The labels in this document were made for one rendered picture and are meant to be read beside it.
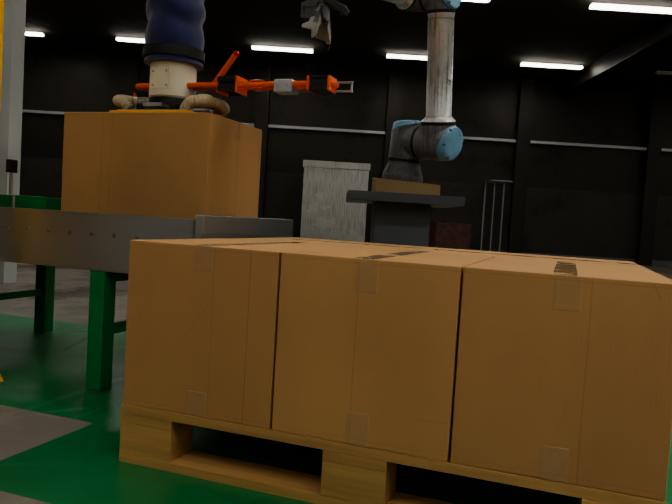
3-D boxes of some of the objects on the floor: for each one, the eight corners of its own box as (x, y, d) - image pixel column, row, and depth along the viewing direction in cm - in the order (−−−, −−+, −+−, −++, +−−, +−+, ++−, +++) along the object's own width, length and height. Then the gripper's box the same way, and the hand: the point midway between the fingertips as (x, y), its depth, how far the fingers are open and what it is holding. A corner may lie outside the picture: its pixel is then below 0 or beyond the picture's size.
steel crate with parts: (460, 254, 1463) (463, 222, 1459) (471, 257, 1344) (474, 222, 1341) (415, 251, 1463) (417, 219, 1459) (422, 254, 1344) (424, 219, 1340)
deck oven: (363, 248, 1462) (368, 167, 1453) (365, 250, 1355) (370, 163, 1346) (300, 244, 1462) (305, 163, 1453) (298, 246, 1354) (303, 159, 1345)
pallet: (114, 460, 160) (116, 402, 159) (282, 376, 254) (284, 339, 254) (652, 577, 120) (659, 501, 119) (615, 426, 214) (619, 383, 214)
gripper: (316, -3, 236) (313, 52, 237) (294, -24, 217) (291, 37, 218) (338, -5, 233) (335, 51, 234) (319, -25, 215) (315, 36, 216)
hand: (321, 44), depth 225 cm, fingers open, 14 cm apart
